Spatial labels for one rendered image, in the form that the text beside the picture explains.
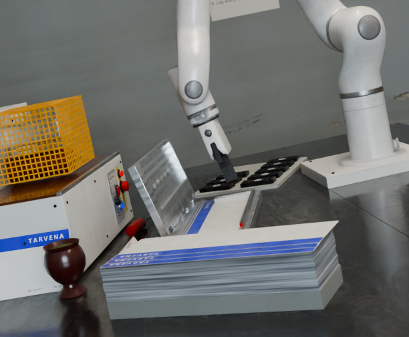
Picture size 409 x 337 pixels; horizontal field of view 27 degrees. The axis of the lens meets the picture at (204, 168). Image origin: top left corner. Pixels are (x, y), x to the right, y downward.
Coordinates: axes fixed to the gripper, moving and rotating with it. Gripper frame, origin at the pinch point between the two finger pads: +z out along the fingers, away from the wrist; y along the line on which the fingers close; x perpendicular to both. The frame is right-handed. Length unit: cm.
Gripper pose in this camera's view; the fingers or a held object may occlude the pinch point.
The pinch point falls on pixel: (228, 173)
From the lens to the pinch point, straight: 224.1
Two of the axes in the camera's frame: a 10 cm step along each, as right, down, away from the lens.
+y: 1.3, -1.8, 9.7
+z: 4.1, 9.1, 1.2
